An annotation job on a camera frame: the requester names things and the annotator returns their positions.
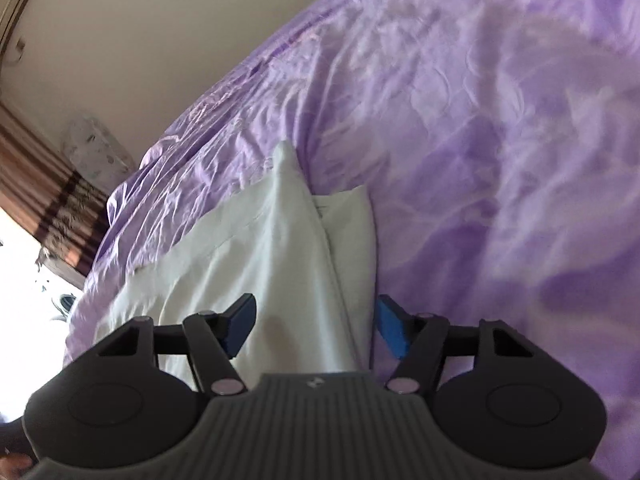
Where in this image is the white Nevada sweatshirt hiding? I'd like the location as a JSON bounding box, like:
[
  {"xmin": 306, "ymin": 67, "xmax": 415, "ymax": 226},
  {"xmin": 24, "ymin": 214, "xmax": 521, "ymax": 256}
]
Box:
[{"xmin": 96, "ymin": 142, "xmax": 376, "ymax": 386}]

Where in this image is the person's right hand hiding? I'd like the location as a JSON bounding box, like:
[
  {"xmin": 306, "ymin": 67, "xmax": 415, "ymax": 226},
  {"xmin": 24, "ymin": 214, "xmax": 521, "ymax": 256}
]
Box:
[{"xmin": 0, "ymin": 453, "xmax": 32, "ymax": 480}]

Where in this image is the brown patterned curtain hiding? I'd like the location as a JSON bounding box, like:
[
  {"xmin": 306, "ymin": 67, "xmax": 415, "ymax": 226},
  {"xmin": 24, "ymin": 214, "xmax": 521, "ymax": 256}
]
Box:
[{"xmin": 1, "ymin": 106, "xmax": 108, "ymax": 276}]

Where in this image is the covered standing fan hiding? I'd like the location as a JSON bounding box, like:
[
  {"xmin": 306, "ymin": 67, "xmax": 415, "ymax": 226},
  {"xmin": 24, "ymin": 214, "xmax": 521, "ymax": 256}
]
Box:
[{"xmin": 62, "ymin": 115, "xmax": 134, "ymax": 194}]

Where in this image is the purple bed cover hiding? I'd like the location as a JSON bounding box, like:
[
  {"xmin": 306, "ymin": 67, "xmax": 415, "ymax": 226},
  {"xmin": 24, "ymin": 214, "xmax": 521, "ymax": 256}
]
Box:
[{"xmin": 65, "ymin": 0, "xmax": 639, "ymax": 479}]

